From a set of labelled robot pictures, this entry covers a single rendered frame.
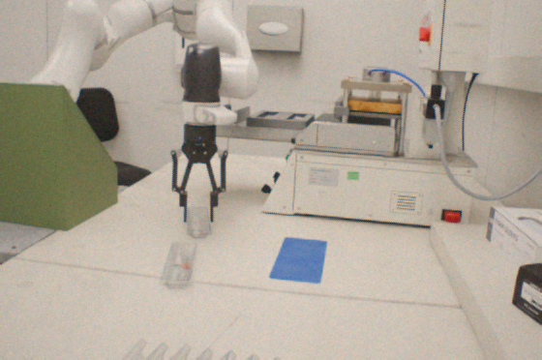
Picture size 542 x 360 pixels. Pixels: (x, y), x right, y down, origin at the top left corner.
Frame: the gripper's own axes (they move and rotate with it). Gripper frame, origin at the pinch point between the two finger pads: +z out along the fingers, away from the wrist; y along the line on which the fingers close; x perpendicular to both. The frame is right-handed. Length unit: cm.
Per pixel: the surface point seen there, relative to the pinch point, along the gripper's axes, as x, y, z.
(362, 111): -8.6, -42.0, -23.3
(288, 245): 12.6, -19.8, 4.6
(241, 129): -18.9, -11.6, -16.4
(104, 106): -186, 54, -3
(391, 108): -6, -49, -25
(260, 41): -160, -35, -44
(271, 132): -16.0, -19.4, -16.3
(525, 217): 29, -66, -7
